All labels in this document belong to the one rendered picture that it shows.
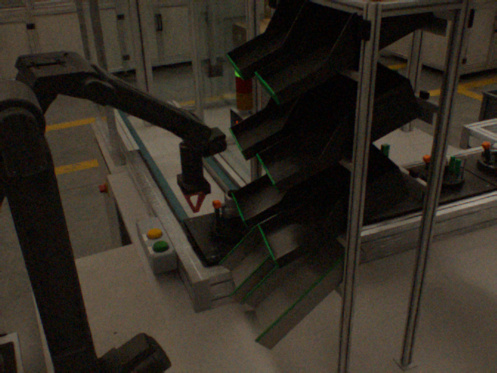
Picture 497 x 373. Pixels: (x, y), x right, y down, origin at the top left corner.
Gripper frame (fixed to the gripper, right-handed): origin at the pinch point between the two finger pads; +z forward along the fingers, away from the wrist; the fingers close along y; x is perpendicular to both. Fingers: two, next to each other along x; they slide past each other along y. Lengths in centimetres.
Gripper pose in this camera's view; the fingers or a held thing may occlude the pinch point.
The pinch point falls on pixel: (195, 209)
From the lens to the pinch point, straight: 143.9
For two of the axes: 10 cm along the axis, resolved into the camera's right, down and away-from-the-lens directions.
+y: -3.9, -4.2, 8.2
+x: -9.2, 2.0, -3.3
